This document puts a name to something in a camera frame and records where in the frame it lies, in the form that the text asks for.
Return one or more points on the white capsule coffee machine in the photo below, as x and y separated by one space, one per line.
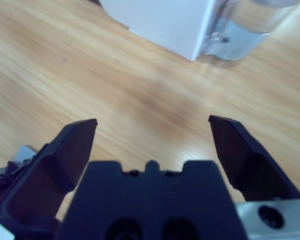
165 22

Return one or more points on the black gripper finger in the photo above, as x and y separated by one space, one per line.
47 175
247 165

